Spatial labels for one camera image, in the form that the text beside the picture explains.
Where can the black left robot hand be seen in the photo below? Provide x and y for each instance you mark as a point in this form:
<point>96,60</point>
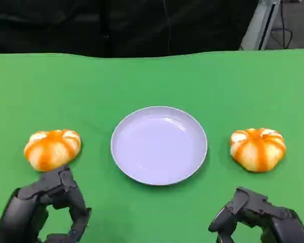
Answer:
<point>28,202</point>

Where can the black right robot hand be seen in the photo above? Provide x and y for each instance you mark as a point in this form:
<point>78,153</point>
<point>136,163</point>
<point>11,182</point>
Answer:
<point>276,217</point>

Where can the orange and white bread roll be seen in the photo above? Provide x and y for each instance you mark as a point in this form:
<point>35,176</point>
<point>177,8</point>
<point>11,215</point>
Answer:
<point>258,150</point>
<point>52,150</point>

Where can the lilac plate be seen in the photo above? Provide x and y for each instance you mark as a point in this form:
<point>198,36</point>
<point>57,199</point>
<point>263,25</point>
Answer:
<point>159,146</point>

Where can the green table cloth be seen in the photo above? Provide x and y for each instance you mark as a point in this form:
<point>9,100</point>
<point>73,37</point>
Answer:
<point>152,81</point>

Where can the black drape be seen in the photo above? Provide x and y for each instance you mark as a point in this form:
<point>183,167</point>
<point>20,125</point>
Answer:
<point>116,25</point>

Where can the grey metal frame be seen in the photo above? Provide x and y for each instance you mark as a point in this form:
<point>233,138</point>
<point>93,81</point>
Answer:
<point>262,25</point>

